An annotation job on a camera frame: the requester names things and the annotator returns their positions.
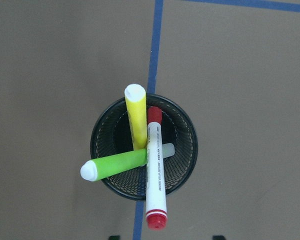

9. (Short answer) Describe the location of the yellow highlighter pen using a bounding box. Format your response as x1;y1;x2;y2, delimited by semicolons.
124;83;147;150

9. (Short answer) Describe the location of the green highlighter pen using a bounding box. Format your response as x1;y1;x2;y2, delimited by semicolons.
80;149;147;182

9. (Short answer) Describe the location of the red white marker pen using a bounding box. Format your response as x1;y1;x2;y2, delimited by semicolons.
145;106;168;231

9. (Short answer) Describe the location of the black mesh pen cup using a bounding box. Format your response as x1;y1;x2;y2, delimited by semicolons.
90;93;199;201

